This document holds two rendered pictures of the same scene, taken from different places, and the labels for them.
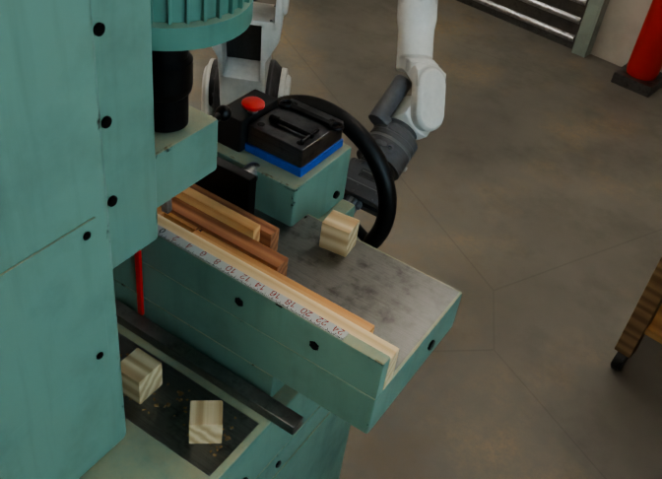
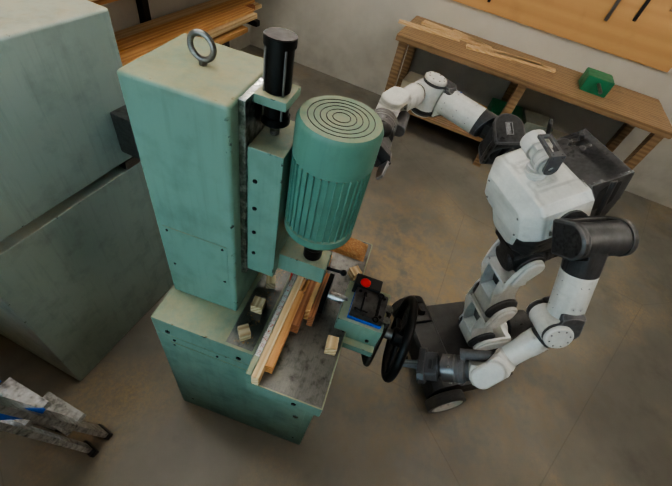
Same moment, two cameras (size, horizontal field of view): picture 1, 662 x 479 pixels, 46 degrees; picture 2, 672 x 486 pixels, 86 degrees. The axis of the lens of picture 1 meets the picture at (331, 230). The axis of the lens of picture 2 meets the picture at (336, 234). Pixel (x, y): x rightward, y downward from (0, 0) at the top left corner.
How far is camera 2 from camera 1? 0.74 m
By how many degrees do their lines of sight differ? 48
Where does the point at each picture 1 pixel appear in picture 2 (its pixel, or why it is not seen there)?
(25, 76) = (205, 201)
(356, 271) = (316, 359)
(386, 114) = (464, 356)
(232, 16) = (308, 241)
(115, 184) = (256, 249)
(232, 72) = (485, 285)
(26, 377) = (198, 264)
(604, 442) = not seen: outside the picture
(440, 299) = (313, 400)
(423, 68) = (497, 360)
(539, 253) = not seen: outside the picture
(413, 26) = (518, 343)
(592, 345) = not seen: outside the picture
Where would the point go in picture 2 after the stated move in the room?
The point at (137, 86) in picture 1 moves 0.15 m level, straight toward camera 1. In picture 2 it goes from (268, 232) to (207, 248)
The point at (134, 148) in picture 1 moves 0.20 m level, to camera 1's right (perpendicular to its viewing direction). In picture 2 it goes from (265, 246) to (271, 315)
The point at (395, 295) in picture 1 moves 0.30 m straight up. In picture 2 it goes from (308, 379) to (326, 326)
